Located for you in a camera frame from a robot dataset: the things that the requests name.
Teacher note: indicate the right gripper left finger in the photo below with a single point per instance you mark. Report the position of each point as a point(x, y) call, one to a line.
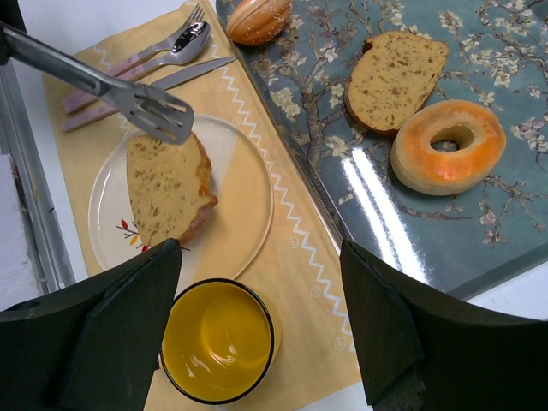
point(93, 345)

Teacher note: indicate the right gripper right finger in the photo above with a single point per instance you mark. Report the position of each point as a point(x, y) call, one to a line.
point(421, 349)

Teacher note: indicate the bread slice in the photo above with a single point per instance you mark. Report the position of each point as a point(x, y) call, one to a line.
point(393, 79)
point(169, 188)

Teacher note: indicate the metal serving tongs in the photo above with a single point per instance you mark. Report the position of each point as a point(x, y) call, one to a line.
point(150, 109)

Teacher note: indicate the yellow mug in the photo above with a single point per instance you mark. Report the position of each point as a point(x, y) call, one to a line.
point(220, 340)

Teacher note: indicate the yellow placemat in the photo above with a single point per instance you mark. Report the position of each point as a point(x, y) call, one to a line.
point(297, 266)

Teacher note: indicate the white and yellow plate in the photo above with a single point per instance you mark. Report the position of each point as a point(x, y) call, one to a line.
point(238, 226)

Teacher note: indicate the orange bagel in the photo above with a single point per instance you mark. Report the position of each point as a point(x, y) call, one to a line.
point(447, 148)

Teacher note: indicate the orange sesame bun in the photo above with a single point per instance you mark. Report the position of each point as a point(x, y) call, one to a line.
point(255, 22)

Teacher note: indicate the aluminium frame rail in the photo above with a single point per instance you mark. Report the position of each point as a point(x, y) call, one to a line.
point(34, 259)

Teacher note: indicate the pink handled fork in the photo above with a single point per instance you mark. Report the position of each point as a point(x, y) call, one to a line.
point(150, 51)

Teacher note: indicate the pink handled knife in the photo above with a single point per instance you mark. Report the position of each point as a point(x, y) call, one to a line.
point(187, 74)

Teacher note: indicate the pink handled spoon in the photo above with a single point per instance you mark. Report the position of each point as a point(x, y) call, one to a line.
point(185, 49)

